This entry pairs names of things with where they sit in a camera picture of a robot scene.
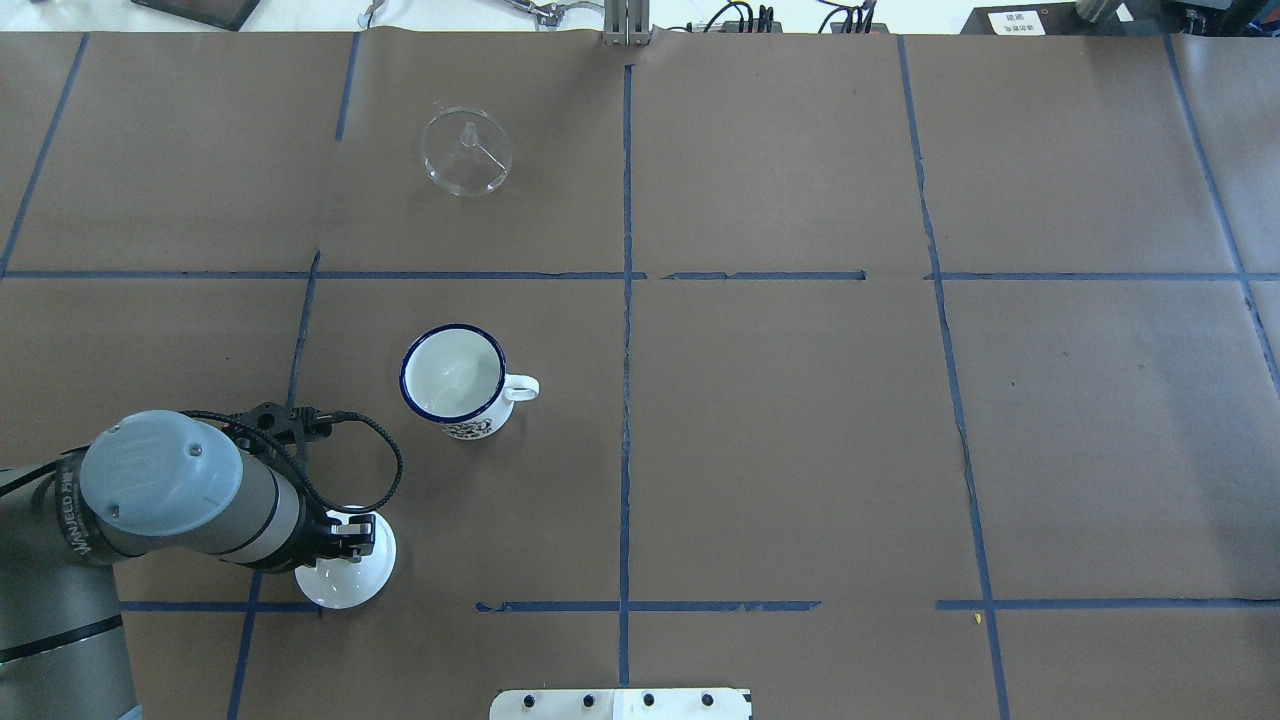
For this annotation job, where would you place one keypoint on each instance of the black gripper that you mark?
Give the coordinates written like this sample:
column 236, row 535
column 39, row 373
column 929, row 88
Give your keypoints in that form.
column 318, row 541

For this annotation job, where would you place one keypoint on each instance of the white ceramic lid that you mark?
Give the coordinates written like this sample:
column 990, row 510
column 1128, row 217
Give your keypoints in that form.
column 337, row 584

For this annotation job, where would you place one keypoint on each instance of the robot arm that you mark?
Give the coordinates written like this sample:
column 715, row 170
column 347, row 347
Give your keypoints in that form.
column 233, row 488

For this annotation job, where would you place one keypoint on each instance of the white enamel mug blue rim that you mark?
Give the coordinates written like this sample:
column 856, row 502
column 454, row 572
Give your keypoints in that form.
column 456, row 376

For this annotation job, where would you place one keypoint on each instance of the dark framed tray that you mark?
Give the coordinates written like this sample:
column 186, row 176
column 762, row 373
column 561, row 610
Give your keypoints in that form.
column 219, row 14

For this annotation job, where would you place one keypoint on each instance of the black power strip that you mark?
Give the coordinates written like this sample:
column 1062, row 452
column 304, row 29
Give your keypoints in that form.
column 734, row 27

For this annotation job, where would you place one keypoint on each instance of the black box with label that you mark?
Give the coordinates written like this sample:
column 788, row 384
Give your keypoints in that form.
column 1022, row 20

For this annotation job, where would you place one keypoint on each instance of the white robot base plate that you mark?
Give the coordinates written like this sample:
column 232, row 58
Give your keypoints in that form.
column 623, row 703

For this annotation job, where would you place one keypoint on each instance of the aluminium frame post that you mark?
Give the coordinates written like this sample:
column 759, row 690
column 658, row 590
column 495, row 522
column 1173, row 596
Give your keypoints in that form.
column 626, row 23

